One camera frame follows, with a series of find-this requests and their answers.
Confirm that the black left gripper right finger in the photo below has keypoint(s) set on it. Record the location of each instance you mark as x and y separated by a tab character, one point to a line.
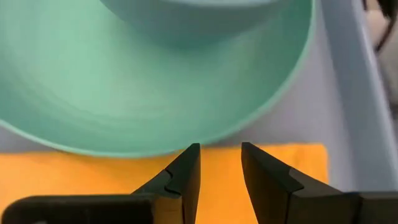
267	193

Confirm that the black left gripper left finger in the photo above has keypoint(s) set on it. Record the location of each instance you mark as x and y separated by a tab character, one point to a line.
186	186

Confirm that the orange napkin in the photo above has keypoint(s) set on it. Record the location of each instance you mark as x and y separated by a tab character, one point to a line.
77	174

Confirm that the teal plastic plate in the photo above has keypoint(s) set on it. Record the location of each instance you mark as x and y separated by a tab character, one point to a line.
124	93

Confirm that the blue plastic bowl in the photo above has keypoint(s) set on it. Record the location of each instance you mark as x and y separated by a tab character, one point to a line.
192	21

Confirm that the blue plastic tray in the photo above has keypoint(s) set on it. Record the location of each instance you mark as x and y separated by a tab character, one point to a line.
311	124

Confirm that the black metal table frame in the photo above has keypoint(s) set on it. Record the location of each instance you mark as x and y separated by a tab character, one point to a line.
388	6

